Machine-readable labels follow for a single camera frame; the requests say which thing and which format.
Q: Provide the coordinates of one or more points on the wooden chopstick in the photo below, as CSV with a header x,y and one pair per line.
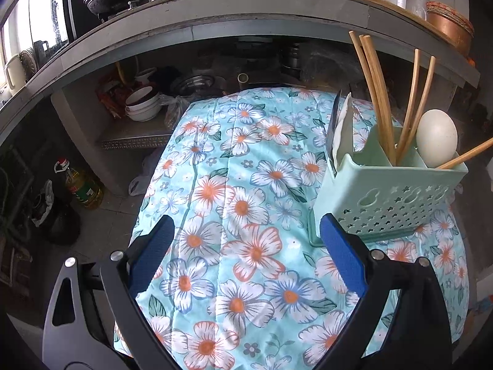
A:
x,y
466,155
423,96
381,96
413,100
371,96

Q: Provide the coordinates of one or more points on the floral blue blanket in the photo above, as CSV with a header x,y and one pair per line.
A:
x,y
250,219

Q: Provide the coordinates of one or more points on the black kitchen appliance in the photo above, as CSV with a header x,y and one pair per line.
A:
x,y
77,7

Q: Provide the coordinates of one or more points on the green plastic utensil holder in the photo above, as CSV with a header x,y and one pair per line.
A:
x,y
385,200

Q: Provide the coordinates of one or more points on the steel bowl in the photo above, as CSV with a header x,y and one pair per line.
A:
x,y
192,84

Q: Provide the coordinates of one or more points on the stack of white bowls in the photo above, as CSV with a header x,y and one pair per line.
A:
x,y
142,106

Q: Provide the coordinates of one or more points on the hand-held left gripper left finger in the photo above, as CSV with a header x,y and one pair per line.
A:
x,y
154,254

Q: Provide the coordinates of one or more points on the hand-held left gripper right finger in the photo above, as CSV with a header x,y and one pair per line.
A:
x,y
342,258

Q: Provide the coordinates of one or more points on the beige spoon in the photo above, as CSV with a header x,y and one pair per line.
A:
x,y
437,138

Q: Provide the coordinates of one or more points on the grey concrete counter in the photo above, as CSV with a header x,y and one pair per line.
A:
x,y
231,11

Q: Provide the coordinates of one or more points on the cooking oil bottle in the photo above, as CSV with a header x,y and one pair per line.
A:
x,y
83,189

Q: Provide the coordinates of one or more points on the copper inner pot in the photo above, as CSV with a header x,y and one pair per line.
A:
x,y
450,36

